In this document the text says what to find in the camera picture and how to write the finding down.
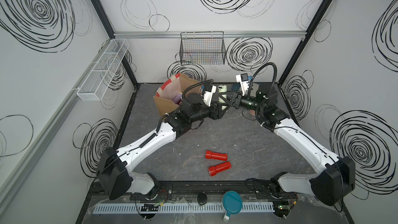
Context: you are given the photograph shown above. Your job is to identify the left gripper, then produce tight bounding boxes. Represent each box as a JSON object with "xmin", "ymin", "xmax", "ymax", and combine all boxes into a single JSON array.
[{"xmin": 189, "ymin": 100, "xmax": 229, "ymax": 125}]

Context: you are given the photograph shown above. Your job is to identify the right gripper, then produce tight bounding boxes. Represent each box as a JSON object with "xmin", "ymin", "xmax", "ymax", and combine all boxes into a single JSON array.
[{"xmin": 218, "ymin": 90, "xmax": 264, "ymax": 115}]

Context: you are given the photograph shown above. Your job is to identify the red jute tote bag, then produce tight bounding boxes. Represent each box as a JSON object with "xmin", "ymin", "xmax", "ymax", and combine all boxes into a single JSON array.
[{"xmin": 153, "ymin": 73, "xmax": 199, "ymax": 116}]

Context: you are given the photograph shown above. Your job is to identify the purple flashlight horizontal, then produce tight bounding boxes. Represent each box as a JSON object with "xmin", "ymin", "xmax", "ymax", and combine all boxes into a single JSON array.
[{"xmin": 172, "ymin": 92, "xmax": 182, "ymax": 105}]

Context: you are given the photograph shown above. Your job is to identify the green flashlight horizontal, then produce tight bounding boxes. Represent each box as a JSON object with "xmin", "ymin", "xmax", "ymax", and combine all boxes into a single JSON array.
[{"xmin": 218, "ymin": 85, "xmax": 227, "ymax": 103}]

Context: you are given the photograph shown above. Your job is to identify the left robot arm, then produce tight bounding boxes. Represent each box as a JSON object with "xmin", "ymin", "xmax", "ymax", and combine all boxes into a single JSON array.
[{"xmin": 96, "ymin": 93, "xmax": 229, "ymax": 200}]

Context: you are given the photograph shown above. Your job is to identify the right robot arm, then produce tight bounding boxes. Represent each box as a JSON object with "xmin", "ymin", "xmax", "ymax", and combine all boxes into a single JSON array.
[{"xmin": 225, "ymin": 90, "xmax": 356, "ymax": 206}]

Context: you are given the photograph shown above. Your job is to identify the red flashlight lower middle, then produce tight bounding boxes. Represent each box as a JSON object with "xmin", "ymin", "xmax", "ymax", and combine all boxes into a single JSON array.
[{"xmin": 205, "ymin": 150, "xmax": 228, "ymax": 161}]

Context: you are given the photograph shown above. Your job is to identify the red flashlight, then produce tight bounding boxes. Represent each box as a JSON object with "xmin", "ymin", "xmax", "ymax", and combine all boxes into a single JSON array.
[
  {"xmin": 208, "ymin": 161, "xmax": 232, "ymax": 176},
  {"xmin": 205, "ymin": 150, "xmax": 228, "ymax": 161}
]

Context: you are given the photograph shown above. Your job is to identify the red flashlight bottom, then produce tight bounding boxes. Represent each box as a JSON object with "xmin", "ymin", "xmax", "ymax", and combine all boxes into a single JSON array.
[{"xmin": 208, "ymin": 161, "xmax": 232, "ymax": 176}]

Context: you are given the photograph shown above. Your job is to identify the black round knob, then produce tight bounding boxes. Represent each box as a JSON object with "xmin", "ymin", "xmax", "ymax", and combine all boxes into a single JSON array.
[{"xmin": 197, "ymin": 192, "xmax": 208, "ymax": 206}]

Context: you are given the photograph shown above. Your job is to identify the teal round lid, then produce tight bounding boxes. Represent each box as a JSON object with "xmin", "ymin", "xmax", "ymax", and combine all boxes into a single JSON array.
[{"xmin": 222, "ymin": 191, "xmax": 243, "ymax": 222}]

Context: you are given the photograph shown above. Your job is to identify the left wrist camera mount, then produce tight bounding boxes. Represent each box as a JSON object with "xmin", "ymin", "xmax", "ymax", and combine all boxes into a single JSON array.
[{"xmin": 203, "ymin": 85, "xmax": 217, "ymax": 107}]

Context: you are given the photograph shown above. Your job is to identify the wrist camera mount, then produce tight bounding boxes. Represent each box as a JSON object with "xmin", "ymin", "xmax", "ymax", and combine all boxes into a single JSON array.
[
  {"xmin": 236, "ymin": 73, "xmax": 249, "ymax": 96},
  {"xmin": 203, "ymin": 85, "xmax": 217, "ymax": 107}
]

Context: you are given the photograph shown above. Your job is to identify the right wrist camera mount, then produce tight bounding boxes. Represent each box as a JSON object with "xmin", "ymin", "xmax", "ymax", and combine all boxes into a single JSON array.
[{"xmin": 236, "ymin": 73, "xmax": 249, "ymax": 96}]

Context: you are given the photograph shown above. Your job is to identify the black corrugated cable right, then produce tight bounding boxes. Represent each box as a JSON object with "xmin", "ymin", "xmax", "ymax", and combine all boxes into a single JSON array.
[{"xmin": 247, "ymin": 62, "xmax": 278, "ymax": 99}]

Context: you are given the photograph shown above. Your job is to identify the black corrugated cable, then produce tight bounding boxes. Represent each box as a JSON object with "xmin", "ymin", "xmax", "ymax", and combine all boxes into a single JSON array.
[
  {"xmin": 247, "ymin": 62, "xmax": 278, "ymax": 99},
  {"xmin": 181, "ymin": 79, "xmax": 215, "ymax": 99}
]

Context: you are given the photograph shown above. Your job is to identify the black corrugated cable left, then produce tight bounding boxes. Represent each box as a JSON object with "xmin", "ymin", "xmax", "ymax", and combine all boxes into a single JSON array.
[{"xmin": 181, "ymin": 79, "xmax": 215, "ymax": 99}]

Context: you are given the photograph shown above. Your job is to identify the black wire basket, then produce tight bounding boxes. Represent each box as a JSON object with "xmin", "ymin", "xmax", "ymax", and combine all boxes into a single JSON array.
[{"xmin": 179, "ymin": 31, "xmax": 227, "ymax": 65}]

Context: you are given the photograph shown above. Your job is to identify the white wire shelf basket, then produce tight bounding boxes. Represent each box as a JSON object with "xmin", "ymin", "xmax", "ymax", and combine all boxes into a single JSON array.
[{"xmin": 77, "ymin": 38, "xmax": 129, "ymax": 101}]

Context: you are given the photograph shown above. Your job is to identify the white slotted cable duct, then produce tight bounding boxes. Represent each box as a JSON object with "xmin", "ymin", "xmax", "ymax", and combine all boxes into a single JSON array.
[{"xmin": 92, "ymin": 202, "xmax": 275, "ymax": 214}]

